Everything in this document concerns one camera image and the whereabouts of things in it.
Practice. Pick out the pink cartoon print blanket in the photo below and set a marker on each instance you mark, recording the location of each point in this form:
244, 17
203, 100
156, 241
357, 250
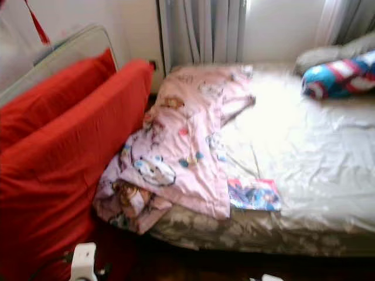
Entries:
179, 140

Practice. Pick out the colourful manga book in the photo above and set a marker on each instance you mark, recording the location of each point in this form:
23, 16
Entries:
255, 194

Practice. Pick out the grey quilted mattress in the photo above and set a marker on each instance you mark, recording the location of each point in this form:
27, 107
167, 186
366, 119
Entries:
29, 58

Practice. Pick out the red hanging tassel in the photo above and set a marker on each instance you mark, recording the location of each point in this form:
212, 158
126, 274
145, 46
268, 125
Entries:
44, 35

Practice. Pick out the bed with beige floral sheet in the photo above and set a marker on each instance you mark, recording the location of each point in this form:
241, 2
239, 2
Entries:
310, 158

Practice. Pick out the plain beige pillow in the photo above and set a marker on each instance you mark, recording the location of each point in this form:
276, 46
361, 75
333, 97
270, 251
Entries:
319, 57

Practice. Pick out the red white blue bolster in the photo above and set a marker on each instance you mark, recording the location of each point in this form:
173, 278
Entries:
337, 79

